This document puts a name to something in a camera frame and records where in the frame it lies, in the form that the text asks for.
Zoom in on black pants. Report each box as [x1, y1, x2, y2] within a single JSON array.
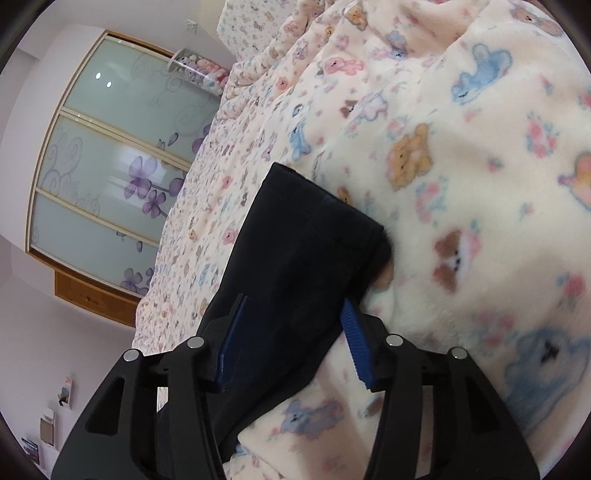
[[156, 161, 394, 462]]

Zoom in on wooden door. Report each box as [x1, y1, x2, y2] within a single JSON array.
[[54, 271, 137, 328]]

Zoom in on frosted glass floral wardrobe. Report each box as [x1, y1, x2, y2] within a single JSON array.
[[28, 33, 220, 297]]

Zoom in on cartoon print fleece blanket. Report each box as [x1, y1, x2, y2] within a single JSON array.
[[133, 1, 590, 475]]

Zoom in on clear tube of plush toys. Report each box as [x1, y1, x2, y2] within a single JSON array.
[[167, 49, 229, 97]]

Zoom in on cartoon print pillow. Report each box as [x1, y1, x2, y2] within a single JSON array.
[[216, 0, 297, 61]]

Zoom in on white wall shelf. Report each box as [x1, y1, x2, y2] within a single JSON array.
[[39, 408, 56, 447], [57, 376, 73, 409]]

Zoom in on white wall socket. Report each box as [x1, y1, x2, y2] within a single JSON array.
[[186, 19, 197, 34]]

